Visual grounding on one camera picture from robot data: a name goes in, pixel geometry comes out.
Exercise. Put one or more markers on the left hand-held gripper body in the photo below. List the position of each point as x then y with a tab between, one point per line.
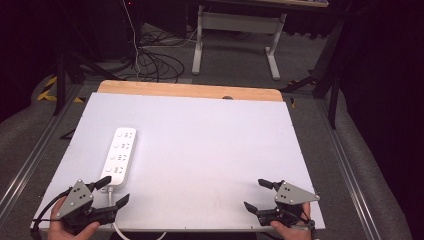
77	196

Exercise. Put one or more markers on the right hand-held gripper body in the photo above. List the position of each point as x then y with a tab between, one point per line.
293	195

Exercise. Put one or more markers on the person's right hand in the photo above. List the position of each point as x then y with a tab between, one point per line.
295	233

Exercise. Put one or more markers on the person's left hand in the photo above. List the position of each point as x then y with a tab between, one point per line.
56	230

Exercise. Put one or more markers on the white power strip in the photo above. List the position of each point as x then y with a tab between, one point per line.
119	155

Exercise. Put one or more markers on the white table board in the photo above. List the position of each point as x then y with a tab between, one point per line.
206	153

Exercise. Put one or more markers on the yellow black floor tape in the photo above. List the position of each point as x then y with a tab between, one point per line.
48	90

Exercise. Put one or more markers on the black metal stand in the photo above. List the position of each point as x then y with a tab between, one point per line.
328	66
60	83

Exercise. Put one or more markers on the dark computer tower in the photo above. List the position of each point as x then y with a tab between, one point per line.
120	26

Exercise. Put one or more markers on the aluminium floor rail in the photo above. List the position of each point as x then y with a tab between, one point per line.
36	153
346	173

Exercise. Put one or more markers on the white metal desk frame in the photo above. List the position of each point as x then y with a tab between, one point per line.
240	22

